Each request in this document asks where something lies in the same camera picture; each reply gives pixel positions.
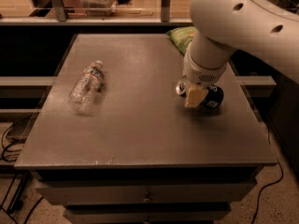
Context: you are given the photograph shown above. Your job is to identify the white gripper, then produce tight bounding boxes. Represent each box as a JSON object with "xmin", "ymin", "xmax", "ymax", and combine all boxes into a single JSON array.
[{"xmin": 183, "ymin": 50, "xmax": 227, "ymax": 107}]

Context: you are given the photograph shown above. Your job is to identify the blue pepsi can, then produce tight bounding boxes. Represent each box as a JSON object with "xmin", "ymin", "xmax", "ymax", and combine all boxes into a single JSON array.
[{"xmin": 176, "ymin": 77, "xmax": 224, "ymax": 109}]

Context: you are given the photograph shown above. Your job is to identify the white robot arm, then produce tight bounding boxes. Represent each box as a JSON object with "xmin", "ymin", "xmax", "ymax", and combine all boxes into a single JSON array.
[{"xmin": 177, "ymin": 0, "xmax": 299, "ymax": 107}]

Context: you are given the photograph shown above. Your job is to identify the green chip bag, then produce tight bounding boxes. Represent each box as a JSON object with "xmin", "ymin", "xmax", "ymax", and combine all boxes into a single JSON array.
[{"xmin": 166, "ymin": 26, "xmax": 196, "ymax": 55}]

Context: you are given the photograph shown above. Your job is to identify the grey drawer cabinet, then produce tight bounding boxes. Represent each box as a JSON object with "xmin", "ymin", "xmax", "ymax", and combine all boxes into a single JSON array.
[{"xmin": 16, "ymin": 34, "xmax": 276, "ymax": 224}]

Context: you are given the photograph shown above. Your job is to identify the clear plastic water bottle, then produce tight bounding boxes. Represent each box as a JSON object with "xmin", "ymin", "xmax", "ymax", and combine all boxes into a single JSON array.
[{"xmin": 68, "ymin": 61, "xmax": 104, "ymax": 114}]

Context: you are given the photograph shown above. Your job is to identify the clear plastic container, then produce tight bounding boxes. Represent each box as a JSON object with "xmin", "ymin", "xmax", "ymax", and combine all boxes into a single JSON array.
[{"xmin": 80, "ymin": 0, "xmax": 116, "ymax": 16}]

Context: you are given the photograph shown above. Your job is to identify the black floor cable right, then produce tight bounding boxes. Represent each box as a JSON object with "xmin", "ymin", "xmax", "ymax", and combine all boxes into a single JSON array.
[{"xmin": 250, "ymin": 133, "xmax": 285, "ymax": 224}]

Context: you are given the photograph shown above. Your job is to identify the metal shelf rail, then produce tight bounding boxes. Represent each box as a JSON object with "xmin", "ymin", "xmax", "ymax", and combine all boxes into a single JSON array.
[{"xmin": 0, "ymin": 0, "xmax": 191, "ymax": 27}]

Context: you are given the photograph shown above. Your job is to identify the black cables left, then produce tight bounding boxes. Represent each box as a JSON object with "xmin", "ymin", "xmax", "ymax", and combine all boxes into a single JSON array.
[{"xmin": 0, "ymin": 115, "xmax": 45, "ymax": 224}]

